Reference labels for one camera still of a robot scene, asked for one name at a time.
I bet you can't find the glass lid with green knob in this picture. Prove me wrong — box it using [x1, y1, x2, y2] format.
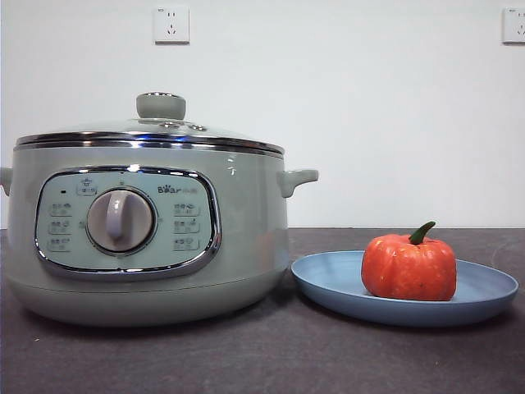
[15, 91, 285, 157]

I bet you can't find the orange pumpkin with green stem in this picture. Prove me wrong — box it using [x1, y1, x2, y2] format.
[360, 220, 459, 302]

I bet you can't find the pale green electric steamer pot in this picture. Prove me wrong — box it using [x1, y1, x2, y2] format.
[0, 140, 320, 328]

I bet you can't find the blue round plate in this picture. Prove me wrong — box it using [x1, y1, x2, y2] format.
[290, 250, 520, 328]

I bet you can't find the white wall socket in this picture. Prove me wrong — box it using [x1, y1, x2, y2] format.
[153, 4, 191, 46]
[501, 7, 525, 46]

